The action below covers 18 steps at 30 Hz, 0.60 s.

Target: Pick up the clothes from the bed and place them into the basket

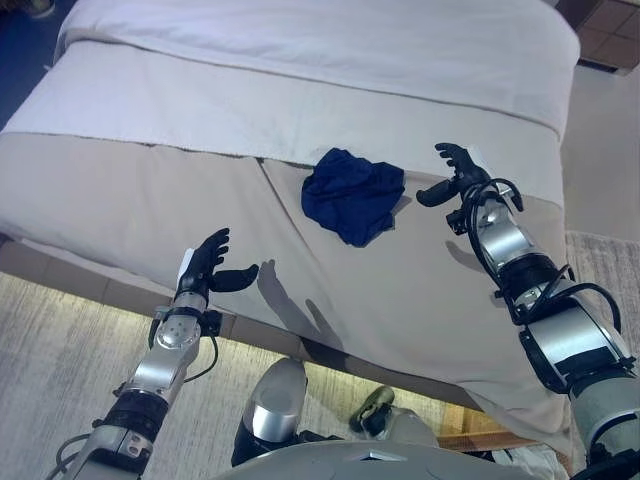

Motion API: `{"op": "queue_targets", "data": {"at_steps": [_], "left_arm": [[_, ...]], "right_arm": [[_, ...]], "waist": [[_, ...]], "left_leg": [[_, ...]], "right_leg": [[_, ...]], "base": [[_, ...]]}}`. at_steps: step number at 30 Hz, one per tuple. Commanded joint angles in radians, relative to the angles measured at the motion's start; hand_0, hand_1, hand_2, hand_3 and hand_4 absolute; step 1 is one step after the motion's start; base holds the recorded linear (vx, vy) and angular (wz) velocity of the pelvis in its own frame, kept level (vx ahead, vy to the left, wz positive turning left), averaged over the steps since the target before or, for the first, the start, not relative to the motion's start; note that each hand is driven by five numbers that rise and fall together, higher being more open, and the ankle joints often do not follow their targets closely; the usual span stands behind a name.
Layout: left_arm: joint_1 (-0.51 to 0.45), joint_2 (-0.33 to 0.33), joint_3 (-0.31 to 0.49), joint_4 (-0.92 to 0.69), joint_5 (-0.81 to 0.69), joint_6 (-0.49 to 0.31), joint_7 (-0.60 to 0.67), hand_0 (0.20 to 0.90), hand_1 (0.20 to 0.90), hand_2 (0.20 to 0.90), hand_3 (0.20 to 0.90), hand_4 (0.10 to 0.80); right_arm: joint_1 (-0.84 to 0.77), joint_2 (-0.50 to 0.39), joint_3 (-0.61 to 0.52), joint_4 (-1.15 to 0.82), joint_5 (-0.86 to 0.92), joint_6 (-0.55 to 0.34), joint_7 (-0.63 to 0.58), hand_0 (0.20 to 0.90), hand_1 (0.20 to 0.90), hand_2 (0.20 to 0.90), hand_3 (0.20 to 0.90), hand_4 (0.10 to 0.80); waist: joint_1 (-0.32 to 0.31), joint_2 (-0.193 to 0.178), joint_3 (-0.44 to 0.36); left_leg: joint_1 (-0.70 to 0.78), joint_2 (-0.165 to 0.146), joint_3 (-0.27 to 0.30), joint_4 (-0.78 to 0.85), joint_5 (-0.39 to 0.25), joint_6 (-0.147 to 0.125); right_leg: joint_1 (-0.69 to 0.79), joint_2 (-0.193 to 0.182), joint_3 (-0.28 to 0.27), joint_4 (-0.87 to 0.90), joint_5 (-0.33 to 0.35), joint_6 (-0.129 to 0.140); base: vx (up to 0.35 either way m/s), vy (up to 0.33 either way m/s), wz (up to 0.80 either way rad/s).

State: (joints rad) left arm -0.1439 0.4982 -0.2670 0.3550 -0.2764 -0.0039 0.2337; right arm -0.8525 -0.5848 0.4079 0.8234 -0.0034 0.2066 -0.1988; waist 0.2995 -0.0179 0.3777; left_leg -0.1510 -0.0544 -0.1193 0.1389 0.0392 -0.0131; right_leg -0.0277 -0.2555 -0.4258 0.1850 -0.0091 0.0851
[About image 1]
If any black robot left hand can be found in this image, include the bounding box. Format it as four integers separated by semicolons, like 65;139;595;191
175;228;260;297

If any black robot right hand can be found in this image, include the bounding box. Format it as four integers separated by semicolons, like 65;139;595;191
415;142;494;209

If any blue garment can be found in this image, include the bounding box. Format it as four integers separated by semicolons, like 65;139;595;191
300;147;406;248

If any bed with beige cover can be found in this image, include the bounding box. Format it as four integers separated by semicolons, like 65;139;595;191
0;130;576;464

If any brown wicker basket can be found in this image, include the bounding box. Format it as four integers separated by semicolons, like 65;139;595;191
437;403;576;480

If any white duvet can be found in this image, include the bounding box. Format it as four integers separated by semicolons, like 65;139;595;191
0;0;582;174

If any silver robot right leg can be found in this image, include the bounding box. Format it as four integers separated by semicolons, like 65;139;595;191
349;384;442;451

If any grey robot torso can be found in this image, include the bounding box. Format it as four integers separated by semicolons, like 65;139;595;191
214;439;526;480

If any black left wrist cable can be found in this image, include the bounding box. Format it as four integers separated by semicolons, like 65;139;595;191
182;333;220;384

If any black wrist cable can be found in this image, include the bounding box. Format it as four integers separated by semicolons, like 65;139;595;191
452;177;624;332
182;333;220;384

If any brown bed frame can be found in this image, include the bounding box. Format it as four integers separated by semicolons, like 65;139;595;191
0;234;506;417

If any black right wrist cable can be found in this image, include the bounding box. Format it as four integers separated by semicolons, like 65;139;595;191
452;177;624;332

